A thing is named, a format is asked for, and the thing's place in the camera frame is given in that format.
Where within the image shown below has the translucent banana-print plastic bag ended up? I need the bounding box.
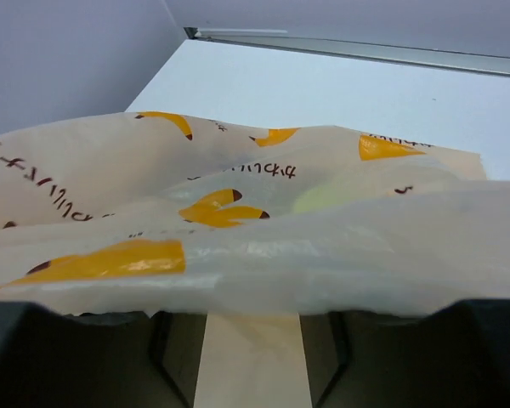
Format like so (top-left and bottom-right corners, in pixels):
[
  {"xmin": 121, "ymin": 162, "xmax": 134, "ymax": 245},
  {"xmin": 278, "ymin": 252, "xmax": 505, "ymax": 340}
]
[{"xmin": 0, "ymin": 110, "xmax": 510, "ymax": 408}]

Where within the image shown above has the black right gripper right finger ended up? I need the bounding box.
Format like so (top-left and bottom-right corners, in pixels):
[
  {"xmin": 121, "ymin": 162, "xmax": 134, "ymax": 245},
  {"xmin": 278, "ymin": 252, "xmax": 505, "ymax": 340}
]
[{"xmin": 300, "ymin": 299, "xmax": 510, "ymax": 407}]

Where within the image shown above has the green fake pear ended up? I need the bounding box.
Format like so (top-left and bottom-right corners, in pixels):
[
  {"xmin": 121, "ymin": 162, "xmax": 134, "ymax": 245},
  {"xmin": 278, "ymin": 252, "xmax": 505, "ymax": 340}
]
[{"xmin": 292, "ymin": 182, "xmax": 355, "ymax": 213}]

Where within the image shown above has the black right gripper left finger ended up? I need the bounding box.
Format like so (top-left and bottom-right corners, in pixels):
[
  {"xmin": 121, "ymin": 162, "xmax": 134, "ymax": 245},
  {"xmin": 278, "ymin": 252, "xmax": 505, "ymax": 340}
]
[{"xmin": 0, "ymin": 302, "xmax": 194, "ymax": 407}]

